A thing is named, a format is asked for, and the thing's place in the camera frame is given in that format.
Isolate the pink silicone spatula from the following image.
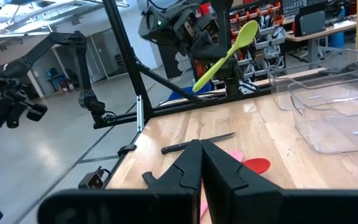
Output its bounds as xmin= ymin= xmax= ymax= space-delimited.
xmin=199 ymin=150 xmax=245 ymax=218

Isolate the black table-level camera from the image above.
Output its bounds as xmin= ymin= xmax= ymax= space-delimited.
xmin=78 ymin=166 xmax=111 ymax=190

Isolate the red silicone spatula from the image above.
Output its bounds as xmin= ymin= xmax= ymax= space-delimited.
xmin=242 ymin=157 xmax=272 ymax=175

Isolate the blue barrel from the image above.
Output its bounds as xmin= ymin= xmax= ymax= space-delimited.
xmin=328 ymin=30 xmax=346 ymax=49

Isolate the black table edge clamp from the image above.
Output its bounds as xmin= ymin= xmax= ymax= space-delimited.
xmin=117 ymin=144 xmax=138 ymax=157

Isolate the light green silicone spoon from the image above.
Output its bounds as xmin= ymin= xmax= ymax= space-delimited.
xmin=192 ymin=19 xmax=260 ymax=93

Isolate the wooden workbench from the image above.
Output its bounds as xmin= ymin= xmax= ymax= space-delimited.
xmin=284 ymin=12 xmax=358 ymax=43

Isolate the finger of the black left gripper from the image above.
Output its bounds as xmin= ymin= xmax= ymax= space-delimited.
xmin=193 ymin=30 xmax=229 ymax=62

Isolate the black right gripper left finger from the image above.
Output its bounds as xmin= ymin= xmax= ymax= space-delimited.
xmin=37 ymin=139 xmax=203 ymax=224

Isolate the slim black paring knife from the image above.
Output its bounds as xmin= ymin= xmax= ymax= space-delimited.
xmin=160 ymin=132 xmax=236 ymax=155

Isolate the background black robot gripper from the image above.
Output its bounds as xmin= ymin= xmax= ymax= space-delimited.
xmin=0 ymin=71 xmax=48 ymax=138

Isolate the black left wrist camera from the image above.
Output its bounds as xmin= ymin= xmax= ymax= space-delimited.
xmin=202 ymin=17 xmax=221 ymax=39

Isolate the clear plastic bin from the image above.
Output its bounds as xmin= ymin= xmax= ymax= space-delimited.
xmin=287 ymin=67 xmax=358 ymax=156
xmin=265 ymin=48 xmax=358 ymax=111

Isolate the black chair back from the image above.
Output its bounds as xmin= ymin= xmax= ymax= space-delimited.
xmin=294 ymin=4 xmax=327 ymax=37

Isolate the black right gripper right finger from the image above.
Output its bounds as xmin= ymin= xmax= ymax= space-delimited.
xmin=201 ymin=139 xmax=358 ymax=224

